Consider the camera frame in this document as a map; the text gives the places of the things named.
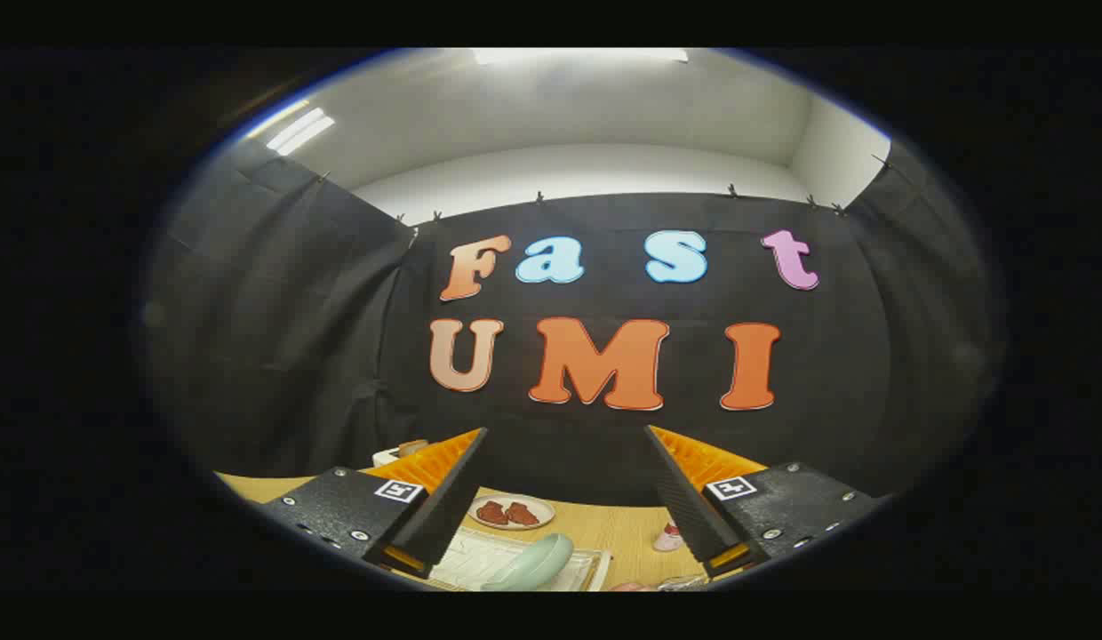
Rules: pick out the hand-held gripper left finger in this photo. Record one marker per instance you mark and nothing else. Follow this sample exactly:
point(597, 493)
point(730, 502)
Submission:
point(444, 507)

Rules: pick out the clear bottle red label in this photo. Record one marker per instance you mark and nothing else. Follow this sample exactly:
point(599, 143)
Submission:
point(667, 538)

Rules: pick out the ceiling light panel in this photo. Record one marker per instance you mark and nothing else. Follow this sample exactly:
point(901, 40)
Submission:
point(299, 131)

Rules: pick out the cream toaster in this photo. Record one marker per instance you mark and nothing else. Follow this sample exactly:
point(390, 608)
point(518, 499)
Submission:
point(387, 457)

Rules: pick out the red meat piece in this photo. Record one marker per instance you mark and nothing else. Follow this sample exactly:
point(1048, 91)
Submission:
point(522, 514)
point(491, 513)

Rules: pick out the toast slice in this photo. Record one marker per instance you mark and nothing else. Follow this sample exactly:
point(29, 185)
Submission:
point(414, 445)

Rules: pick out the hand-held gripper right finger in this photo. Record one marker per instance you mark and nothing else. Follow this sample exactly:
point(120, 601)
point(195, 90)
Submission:
point(689, 507)

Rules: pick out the beige plate with meat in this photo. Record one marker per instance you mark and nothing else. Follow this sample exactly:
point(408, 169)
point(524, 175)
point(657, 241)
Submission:
point(511, 500)

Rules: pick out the pale green plate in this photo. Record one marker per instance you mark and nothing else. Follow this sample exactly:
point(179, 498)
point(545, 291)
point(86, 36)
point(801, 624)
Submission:
point(538, 560)

